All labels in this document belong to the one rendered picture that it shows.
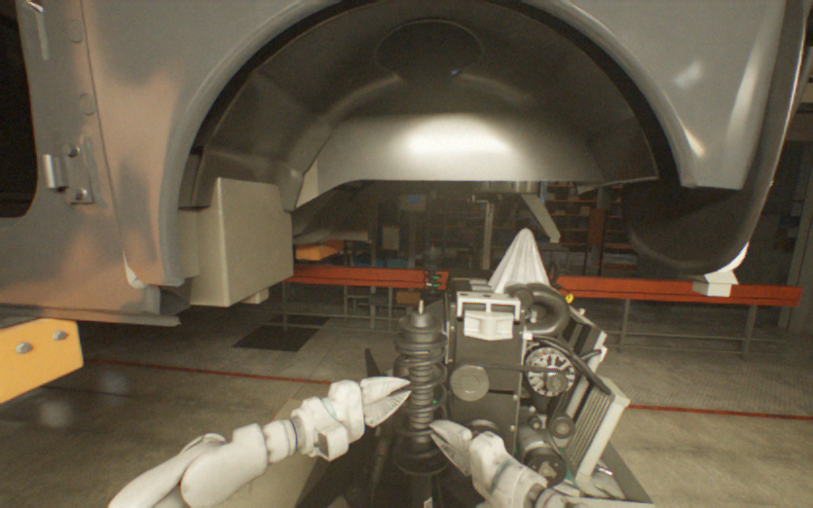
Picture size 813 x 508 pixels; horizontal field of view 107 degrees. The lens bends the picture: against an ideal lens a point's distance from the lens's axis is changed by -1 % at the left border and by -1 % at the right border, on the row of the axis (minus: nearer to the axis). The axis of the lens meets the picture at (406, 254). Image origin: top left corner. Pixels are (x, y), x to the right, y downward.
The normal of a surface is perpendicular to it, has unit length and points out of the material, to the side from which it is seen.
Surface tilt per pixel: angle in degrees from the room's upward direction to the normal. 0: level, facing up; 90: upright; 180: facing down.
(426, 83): 93
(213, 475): 73
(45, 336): 90
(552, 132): 90
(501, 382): 90
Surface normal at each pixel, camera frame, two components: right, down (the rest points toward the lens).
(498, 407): -0.11, 0.15
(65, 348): 0.99, 0.04
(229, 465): 0.76, -0.25
